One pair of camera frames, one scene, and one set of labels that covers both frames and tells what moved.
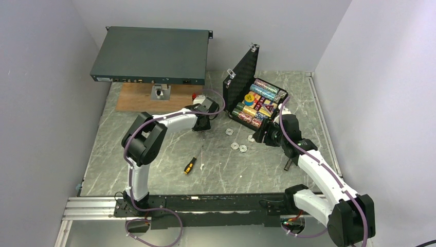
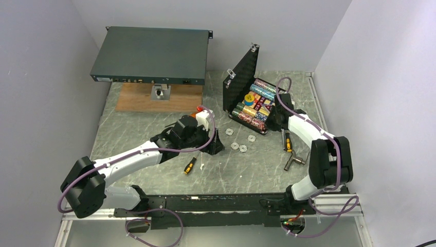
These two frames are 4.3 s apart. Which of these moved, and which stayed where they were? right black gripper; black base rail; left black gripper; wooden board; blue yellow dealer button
Moved: right black gripper; left black gripper
Stayed: black base rail; wooden board; blue yellow dealer button
